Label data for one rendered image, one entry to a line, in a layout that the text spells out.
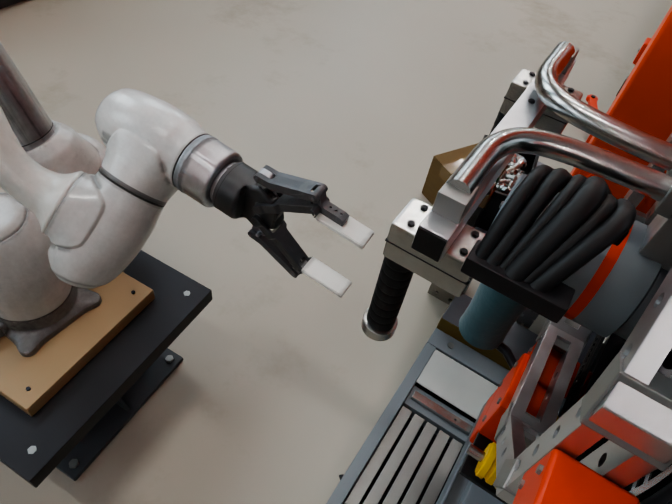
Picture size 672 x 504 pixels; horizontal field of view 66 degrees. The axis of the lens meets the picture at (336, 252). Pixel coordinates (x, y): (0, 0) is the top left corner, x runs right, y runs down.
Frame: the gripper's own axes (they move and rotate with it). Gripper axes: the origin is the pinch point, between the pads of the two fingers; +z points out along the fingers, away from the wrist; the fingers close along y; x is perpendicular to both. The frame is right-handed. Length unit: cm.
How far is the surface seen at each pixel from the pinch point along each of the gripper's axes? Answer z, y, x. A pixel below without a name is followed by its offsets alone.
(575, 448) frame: 27.4, -17.4, 15.1
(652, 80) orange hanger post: 23, -14, -52
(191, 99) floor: -109, 98, -92
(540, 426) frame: 34.7, 10.6, -1.3
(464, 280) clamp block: 12.8, -18.3, 7.0
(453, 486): 40, 58, -5
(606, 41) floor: 26, 93, -291
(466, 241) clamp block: 11.0, -20.1, 4.2
